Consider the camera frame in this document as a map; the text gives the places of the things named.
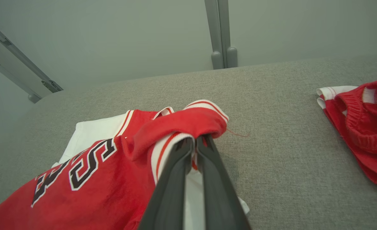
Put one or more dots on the red shorts white stripe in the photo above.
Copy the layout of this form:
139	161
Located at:
364	127

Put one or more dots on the grey slanted partition rail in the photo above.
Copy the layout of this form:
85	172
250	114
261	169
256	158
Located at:
22	64

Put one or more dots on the red Bulls 23 jersey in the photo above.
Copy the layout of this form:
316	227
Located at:
95	191

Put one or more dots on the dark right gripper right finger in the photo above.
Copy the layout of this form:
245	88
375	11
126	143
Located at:
220	191

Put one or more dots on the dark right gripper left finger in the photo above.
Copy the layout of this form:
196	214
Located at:
170	191

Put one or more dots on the grey round-capped partition post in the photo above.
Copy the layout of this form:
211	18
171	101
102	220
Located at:
229	38
215	38

